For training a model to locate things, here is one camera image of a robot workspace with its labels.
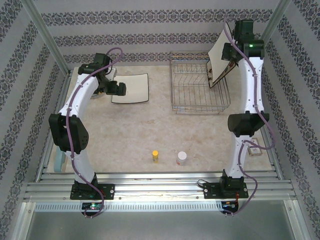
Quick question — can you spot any square cream plate dark rim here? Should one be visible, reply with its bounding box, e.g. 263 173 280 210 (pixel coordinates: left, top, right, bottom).
207 27 237 86
111 72 150 105

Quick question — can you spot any square plate red brown picture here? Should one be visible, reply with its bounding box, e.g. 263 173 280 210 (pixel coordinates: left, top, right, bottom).
209 59 239 89

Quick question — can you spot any small white bottle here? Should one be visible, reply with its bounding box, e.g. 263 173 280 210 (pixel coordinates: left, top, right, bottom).
176 151 188 166

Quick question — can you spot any pale teal plastic object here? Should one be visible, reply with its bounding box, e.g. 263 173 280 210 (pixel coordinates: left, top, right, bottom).
54 147 67 173

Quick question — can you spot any playing card box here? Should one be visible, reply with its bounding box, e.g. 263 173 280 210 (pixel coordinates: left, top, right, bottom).
247 138 264 158

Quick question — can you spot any small green circuit board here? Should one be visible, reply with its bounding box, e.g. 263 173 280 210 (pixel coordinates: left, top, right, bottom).
221 200 239 210
81 202 104 211

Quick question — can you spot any grey sheet metal panel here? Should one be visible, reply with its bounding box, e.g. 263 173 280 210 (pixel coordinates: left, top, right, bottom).
19 199 301 240

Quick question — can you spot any aluminium frame post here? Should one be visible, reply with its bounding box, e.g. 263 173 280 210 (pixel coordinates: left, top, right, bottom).
245 0 293 73
21 0 73 76

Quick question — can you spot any metal wire dish rack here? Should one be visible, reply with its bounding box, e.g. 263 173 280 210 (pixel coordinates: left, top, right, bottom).
169 51 232 115

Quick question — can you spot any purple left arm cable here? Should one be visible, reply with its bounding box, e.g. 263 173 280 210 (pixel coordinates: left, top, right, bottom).
65 47 124 220

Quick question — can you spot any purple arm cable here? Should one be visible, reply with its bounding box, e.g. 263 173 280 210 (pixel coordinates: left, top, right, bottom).
65 47 124 220
223 16 276 219

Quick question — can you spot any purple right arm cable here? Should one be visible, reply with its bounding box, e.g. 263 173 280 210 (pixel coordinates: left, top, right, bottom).
223 16 276 219

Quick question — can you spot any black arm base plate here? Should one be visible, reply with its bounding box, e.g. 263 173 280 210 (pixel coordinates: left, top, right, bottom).
69 183 116 201
202 183 249 200

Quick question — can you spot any aluminium extrusion mounting rail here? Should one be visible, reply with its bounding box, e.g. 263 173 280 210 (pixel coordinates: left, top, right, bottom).
23 171 298 201

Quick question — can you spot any aluminium side rail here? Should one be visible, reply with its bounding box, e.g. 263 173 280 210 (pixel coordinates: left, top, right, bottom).
34 71 74 183
243 67 285 181

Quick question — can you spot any perforated grey cable duct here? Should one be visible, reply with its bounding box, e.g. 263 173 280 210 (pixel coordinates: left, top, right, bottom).
33 201 224 212

